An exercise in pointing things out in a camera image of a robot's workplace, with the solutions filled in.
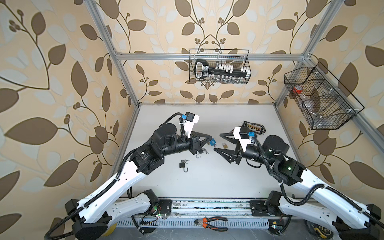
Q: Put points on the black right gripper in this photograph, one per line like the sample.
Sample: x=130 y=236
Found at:
x=230 y=158

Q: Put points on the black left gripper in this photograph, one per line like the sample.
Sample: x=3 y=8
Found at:
x=194 y=143

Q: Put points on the blue padlock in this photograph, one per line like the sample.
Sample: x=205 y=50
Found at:
x=212 y=141

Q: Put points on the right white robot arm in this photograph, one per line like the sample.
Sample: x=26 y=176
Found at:
x=302 y=194

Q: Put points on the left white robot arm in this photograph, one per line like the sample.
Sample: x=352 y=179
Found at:
x=90 y=217

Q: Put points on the black padlock open shackle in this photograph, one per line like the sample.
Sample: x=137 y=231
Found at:
x=183 y=165

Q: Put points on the black parallel charging board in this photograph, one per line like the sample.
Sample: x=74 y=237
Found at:
x=256 y=128

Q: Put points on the yellow black tape measure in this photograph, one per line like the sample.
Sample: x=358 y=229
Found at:
x=323 y=233

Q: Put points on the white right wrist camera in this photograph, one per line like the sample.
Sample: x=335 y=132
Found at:
x=244 y=136

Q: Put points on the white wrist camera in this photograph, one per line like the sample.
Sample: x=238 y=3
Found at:
x=188 y=122
x=244 y=136

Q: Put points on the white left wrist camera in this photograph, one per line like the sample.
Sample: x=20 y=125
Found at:
x=188 y=122

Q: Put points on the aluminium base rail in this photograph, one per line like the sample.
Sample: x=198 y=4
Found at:
x=197 y=208

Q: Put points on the black socket holder rail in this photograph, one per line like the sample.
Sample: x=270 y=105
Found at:
x=203 y=70

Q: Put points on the back wire basket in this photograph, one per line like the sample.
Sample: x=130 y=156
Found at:
x=235 y=57

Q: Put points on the side wire basket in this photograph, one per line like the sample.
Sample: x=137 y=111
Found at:
x=326 y=102

